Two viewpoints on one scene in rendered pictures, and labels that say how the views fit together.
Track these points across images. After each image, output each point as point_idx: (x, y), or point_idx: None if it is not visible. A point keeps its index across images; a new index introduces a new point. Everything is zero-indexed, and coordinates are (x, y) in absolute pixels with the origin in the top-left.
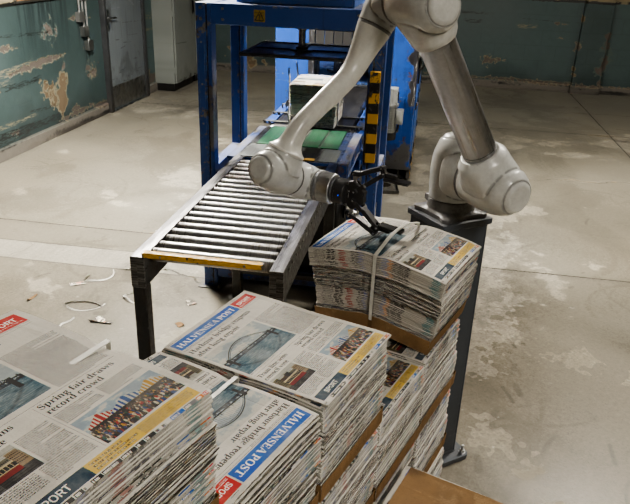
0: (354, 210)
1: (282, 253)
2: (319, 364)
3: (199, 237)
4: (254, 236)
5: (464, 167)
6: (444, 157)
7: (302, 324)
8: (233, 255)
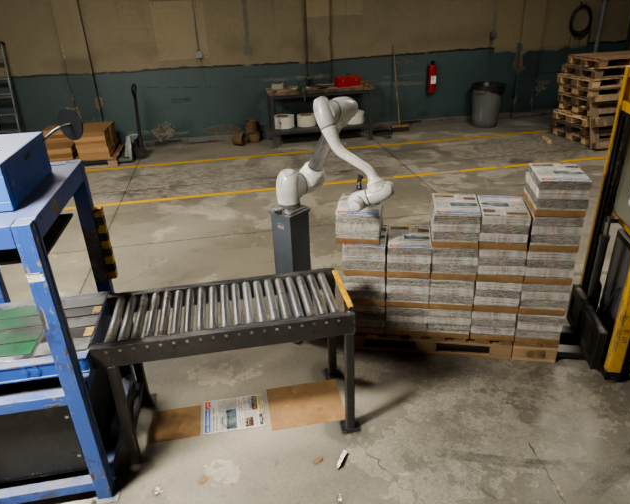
0: None
1: (309, 272)
2: (459, 197)
3: (308, 302)
4: (292, 286)
5: (321, 173)
6: (298, 181)
7: (443, 202)
8: (324, 284)
